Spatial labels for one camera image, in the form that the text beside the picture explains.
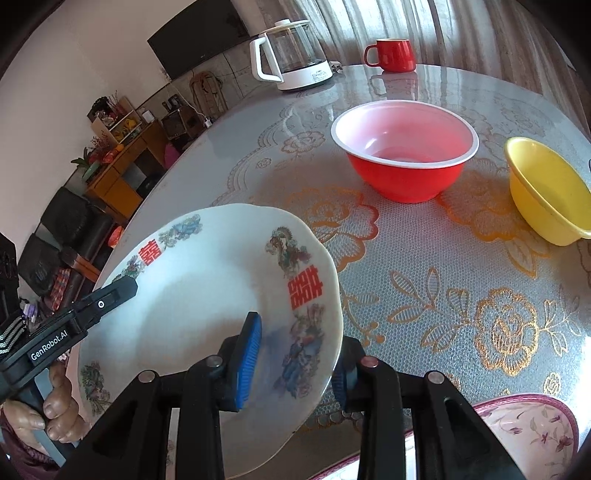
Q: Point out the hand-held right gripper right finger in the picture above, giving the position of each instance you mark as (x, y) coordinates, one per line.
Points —
(344, 383)

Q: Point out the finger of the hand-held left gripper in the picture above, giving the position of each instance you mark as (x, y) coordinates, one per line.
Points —
(108, 297)

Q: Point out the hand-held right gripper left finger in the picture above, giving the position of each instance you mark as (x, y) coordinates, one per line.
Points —
(247, 364)

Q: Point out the white patterned plate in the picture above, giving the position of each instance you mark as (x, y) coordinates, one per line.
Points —
(194, 286)

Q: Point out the yellow bowl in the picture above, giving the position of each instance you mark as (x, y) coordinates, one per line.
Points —
(549, 194)

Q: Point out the person's left forearm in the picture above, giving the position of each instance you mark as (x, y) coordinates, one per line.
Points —
(18, 447)

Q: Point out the person's left hand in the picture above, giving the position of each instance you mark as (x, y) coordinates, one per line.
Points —
(60, 406)

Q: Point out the black sofa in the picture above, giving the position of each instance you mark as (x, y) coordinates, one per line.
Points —
(64, 221)

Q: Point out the lace floral tablecloth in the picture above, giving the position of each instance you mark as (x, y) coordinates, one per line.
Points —
(415, 286)

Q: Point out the wooden cabinet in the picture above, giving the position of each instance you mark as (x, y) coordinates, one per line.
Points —
(120, 170)

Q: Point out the red bowl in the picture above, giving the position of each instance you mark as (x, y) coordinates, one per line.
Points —
(401, 175)

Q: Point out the white glass electric kettle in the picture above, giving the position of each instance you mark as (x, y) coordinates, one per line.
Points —
(300, 69)

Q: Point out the red mug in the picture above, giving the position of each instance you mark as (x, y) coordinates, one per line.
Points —
(392, 55)

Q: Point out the sheer curtain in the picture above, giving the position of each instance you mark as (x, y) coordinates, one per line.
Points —
(415, 23)

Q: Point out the black wall television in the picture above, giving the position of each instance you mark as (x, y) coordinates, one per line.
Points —
(198, 37)

